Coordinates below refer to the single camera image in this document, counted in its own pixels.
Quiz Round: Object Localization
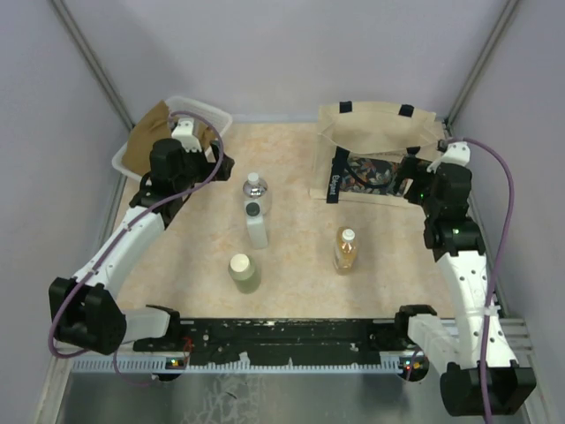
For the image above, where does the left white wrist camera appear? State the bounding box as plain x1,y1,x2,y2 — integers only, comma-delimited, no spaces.
171,117,202,153

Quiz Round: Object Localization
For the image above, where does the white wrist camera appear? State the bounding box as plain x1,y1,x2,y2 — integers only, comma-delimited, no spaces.
426,140,471,173
171,117,202,153

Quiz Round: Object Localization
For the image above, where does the white plastic basket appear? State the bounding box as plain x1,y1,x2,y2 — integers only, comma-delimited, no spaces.
111,95,233,182

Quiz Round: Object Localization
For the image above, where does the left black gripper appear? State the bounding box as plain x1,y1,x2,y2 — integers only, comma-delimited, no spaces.
175,140,234,193

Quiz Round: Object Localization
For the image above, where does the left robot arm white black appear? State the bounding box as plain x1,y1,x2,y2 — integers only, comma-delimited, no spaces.
48,138,234,358

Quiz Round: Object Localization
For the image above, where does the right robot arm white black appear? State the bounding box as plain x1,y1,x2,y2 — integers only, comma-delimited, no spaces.
389,142,537,420

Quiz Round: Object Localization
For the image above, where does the brown cloth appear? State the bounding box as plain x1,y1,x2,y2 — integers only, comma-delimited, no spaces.
122,100,217,176

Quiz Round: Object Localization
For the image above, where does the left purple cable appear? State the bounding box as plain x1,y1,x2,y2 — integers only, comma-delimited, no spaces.
48,110,226,388

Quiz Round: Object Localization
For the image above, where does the amber liquid bottle white cap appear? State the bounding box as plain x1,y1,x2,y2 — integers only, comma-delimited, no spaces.
334,227,358,275

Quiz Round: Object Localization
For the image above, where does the beige canvas bag floral pocket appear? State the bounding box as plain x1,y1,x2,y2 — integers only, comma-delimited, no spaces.
309,101,445,208

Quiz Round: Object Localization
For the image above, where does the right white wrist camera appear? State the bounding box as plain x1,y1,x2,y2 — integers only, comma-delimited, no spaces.
426,140,471,173

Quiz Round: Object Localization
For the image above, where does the clear bottle white cap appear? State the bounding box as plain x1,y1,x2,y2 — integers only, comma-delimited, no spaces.
242,172,272,215

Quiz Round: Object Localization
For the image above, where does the white bottle black cap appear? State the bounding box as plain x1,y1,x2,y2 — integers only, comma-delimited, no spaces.
245,201,268,249

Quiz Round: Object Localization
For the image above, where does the green bottle white cap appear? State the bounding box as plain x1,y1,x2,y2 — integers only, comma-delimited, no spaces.
228,254,260,294

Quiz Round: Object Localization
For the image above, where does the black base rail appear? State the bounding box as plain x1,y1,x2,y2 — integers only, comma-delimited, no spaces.
132,315,432,383

